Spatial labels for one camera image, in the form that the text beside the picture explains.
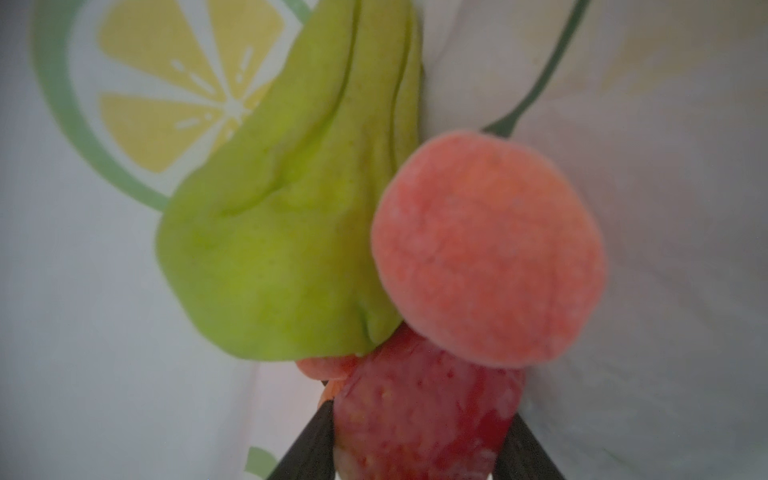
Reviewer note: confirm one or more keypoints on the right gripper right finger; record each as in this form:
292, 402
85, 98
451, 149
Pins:
522, 457

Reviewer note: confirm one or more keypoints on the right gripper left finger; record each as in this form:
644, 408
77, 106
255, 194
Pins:
311, 456

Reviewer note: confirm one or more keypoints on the red fake strawberry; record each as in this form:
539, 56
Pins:
412, 410
328, 368

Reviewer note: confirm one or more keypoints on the white plastic bag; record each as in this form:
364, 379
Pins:
657, 113

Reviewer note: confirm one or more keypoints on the green fake pear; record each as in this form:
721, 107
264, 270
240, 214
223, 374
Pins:
267, 244

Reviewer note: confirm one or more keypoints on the pink fake peach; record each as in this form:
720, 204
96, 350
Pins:
487, 250

